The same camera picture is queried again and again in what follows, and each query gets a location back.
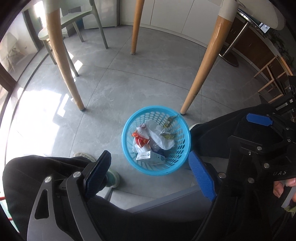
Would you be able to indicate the person's right hand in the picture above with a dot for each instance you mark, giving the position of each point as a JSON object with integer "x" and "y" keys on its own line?
{"x": 278, "y": 186}

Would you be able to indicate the person's left sneaker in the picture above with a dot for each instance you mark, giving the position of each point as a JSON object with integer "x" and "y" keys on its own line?
{"x": 111, "y": 177}

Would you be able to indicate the wooden shelf rack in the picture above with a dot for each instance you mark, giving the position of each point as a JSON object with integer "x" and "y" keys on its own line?
{"x": 279, "y": 72}

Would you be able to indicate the white plastic shopping bag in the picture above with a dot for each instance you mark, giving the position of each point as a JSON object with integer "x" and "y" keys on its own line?
{"x": 151, "y": 130}

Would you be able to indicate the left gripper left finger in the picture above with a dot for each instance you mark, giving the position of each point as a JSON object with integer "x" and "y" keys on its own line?
{"x": 95, "y": 175}

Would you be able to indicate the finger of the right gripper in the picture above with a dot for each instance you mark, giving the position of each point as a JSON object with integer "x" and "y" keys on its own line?
{"x": 259, "y": 119}

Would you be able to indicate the person's right sneaker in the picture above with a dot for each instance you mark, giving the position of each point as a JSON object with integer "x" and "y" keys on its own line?
{"x": 194, "y": 125}

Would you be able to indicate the round white table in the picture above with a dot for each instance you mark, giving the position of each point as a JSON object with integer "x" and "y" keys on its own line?
{"x": 161, "y": 73}

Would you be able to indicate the green plastic chair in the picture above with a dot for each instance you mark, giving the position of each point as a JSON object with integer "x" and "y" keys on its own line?
{"x": 72, "y": 19}

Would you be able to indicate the grey refrigerator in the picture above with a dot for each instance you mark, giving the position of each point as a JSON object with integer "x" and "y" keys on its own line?
{"x": 108, "y": 11}

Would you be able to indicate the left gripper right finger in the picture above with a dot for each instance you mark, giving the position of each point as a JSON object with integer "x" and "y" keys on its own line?
{"x": 202, "y": 176}

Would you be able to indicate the balcony folding chair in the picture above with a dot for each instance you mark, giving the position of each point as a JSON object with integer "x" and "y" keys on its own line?
{"x": 9, "y": 51}

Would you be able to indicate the white HP router box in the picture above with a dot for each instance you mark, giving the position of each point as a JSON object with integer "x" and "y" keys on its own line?
{"x": 150, "y": 157}

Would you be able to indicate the red snack bag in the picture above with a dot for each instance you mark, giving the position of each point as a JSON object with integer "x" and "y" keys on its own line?
{"x": 139, "y": 140}

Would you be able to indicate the person's sneaker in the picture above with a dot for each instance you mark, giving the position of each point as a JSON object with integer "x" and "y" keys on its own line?
{"x": 111, "y": 177}
{"x": 194, "y": 125}

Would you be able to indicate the blue plastic waste basket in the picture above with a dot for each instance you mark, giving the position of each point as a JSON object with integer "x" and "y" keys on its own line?
{"x": 174, "y": 158}

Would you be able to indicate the clear yellow-print snack bag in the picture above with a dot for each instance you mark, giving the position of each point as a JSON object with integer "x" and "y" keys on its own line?
{"x": 166, "y": 132}

